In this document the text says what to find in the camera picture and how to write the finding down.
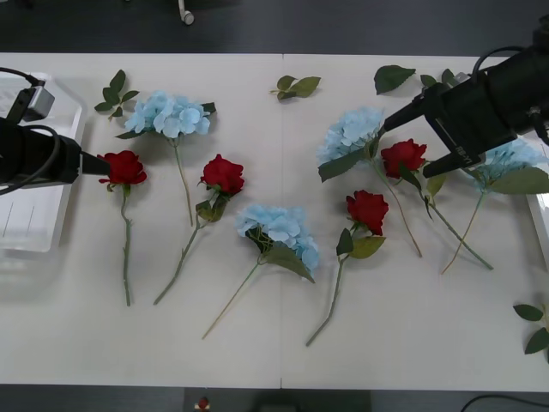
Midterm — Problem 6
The white chair caster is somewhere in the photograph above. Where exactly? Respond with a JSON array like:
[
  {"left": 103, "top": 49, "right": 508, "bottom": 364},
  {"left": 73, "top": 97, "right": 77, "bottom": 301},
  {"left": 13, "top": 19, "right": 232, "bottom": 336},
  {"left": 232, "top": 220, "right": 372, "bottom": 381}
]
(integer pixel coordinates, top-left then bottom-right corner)
[{"left": 177, "top": 0, "right": 197, "bottom": 26}]

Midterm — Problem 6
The black floor cable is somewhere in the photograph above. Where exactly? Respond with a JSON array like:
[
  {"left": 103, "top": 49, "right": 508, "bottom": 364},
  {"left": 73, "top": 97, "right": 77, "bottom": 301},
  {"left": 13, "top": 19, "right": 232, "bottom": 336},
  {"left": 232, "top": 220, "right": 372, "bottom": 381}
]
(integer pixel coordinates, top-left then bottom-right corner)
[{"left": 461, "top": 393, "right": 549, "bottom": 412}]

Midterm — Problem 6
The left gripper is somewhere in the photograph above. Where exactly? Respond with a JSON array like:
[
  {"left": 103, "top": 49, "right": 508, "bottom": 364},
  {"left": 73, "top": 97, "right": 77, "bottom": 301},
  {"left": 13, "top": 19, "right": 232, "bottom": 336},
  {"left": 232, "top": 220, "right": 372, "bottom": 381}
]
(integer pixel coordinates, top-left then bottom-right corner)
[{"left": 16, "top": 123, "right": 112, "bottom": 191}]

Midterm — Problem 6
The single loose green leaf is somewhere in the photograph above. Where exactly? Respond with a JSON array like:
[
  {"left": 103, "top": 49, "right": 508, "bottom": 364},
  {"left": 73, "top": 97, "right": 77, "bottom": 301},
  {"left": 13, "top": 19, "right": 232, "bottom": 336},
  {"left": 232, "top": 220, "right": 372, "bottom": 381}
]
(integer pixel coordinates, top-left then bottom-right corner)
[{"left": 373, "top": 64, "right": 418, "bottom": 96}]

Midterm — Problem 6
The red rose green stem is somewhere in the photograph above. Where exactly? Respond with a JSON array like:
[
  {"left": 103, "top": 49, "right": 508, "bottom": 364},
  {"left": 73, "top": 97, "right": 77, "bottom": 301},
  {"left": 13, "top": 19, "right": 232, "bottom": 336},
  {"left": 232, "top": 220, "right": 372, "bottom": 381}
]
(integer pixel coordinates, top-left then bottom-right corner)
[
  {"left": 153, "top": 154, "right": 245, "bottom": 306},
  {"left": 305, "top": 190, "right": 390, "bottom": 348},
  {"left": 380, "top": 138, "right": 495, "bottom": 271},
  {"left": 97, "top": 149, "right": 148, "bottom": 307}
]

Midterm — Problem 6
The pale blue flower green stem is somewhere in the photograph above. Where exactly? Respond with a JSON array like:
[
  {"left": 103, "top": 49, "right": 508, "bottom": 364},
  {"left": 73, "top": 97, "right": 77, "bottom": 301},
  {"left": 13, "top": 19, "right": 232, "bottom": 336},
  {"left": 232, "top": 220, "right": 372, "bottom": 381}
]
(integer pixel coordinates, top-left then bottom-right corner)
[
  {"left": 316, "top": 106, "right": 424, "bottom": 258},
  {"left": 441, "top": 136, "right": 549, "bottom": 276},
  {"left": 114, "top": 89, "right": 218, "bottom": 227},
  {"left": 202, "top": 203, "right": 321, "bottom": 341}
]

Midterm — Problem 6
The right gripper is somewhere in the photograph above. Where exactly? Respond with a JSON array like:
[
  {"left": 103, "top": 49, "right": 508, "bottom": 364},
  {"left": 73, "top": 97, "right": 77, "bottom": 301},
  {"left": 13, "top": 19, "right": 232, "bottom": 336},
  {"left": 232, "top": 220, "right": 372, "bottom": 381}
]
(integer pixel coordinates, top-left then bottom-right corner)
[{"left": 379, "top": 68, "right": 520, "bottom": 179}]

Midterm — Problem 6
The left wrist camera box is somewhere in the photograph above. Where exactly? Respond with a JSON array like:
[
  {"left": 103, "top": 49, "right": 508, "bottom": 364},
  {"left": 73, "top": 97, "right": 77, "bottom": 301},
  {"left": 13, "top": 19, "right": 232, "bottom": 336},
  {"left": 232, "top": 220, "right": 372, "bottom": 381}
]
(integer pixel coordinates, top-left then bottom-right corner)
[{"left": 15, "top": 83, "right": 57, "bottom": 124}]

